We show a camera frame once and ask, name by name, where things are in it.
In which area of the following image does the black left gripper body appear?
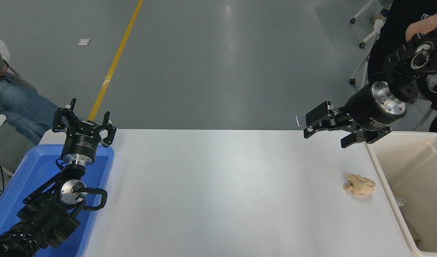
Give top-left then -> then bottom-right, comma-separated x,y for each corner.
60,120 -> 112,160

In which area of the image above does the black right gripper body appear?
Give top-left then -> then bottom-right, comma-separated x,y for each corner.
341,85 -> 392,131

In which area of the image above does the tan paper ball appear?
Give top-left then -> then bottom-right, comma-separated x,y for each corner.
343,174 -> 376,196

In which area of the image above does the person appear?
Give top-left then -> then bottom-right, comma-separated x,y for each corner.
0,30 -> 67,145
367,0 -> 437,138

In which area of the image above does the grey chair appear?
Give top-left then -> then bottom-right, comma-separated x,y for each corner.
4,66 -> 38,94

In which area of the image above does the blue plastic tray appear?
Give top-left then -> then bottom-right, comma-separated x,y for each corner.
0,144 -> 115,257

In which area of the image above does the large pale plastic bin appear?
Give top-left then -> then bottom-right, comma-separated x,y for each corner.
365,131 -> 437,257

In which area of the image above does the white chair with casters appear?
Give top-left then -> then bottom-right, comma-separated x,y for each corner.
349,19 -> 386,86
350,0 -> 377,24

